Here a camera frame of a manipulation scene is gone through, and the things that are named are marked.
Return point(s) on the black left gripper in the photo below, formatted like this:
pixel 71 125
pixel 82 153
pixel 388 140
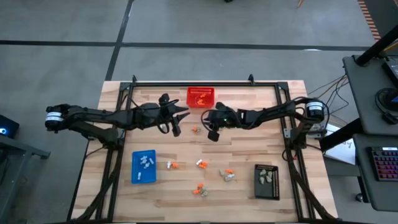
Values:
pixel 163 115

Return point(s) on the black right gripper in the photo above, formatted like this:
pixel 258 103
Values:
pixel 222 119

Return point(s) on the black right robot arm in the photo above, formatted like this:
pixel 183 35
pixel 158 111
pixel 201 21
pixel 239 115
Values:
pixel 273 110

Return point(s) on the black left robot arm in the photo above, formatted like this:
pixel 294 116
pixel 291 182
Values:
pixel 93 116

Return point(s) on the red plastic basket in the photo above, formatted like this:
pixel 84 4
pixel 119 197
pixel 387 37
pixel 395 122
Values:
pixel 190 104

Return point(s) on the blue plastic basket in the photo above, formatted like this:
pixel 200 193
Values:
pixel 149 177

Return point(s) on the black plastic basket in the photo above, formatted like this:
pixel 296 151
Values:
pixel 264 191

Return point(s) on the white paper sheet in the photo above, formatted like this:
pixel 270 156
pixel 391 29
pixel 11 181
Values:
pixel 343 152

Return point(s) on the grey desk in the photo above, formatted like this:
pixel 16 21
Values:
pixel 363 93
pixel 362 174

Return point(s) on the black caster wheel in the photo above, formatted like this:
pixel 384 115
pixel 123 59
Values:
pixel 359 197

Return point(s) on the grey metal side table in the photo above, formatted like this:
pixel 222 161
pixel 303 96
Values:
pixel 25 149

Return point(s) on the black round stand base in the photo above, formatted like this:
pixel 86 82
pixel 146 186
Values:
pixel 384 93

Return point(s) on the backlit black keyboard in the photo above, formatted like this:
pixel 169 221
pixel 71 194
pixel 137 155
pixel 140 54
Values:
pixel 385 165

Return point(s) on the black diagonal pole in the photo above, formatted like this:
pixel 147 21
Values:
pixel 376 48

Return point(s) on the black box, blue light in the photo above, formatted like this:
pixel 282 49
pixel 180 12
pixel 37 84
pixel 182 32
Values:
pixel 11 126

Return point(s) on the black mat, orange striped edge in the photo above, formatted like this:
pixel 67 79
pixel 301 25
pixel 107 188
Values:
pixel 385 15

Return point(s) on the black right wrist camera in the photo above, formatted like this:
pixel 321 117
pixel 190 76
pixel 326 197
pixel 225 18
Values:
pixel 213 136

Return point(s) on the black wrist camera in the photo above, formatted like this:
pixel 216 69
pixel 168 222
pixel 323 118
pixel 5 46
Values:
pixel 164 99
pixel 213 136

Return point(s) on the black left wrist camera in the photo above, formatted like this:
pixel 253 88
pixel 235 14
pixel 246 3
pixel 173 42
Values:
pixel 164 99

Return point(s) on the black aluminium table frame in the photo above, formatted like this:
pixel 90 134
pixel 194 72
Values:
pixel 202 84

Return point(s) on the silver mounting bracket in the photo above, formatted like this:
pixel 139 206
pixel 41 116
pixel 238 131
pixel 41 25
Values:
pixel 287 133

